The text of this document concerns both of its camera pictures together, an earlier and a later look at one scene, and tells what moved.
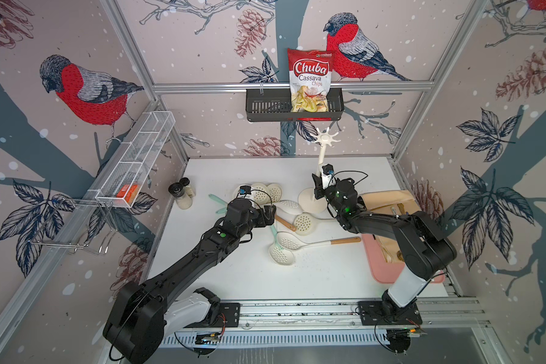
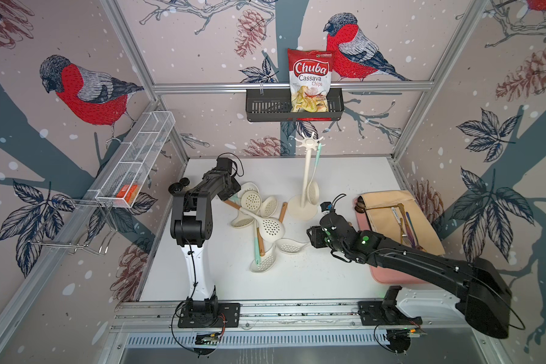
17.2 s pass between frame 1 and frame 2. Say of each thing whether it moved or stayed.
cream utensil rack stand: moved
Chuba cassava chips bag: stayed
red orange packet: stayed
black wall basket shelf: stayed
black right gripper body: moved
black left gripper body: moved
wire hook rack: stayed
